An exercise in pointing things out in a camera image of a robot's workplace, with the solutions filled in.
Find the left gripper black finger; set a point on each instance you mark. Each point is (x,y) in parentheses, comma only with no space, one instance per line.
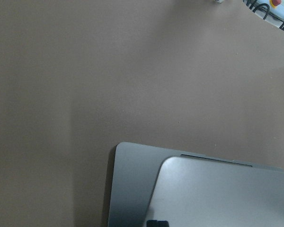
(157,223)

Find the grey laptop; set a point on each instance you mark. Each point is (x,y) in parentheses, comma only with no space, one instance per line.
(192,190)

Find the blue grey teach pendant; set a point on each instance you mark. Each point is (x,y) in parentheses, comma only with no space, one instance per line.
(276,7)

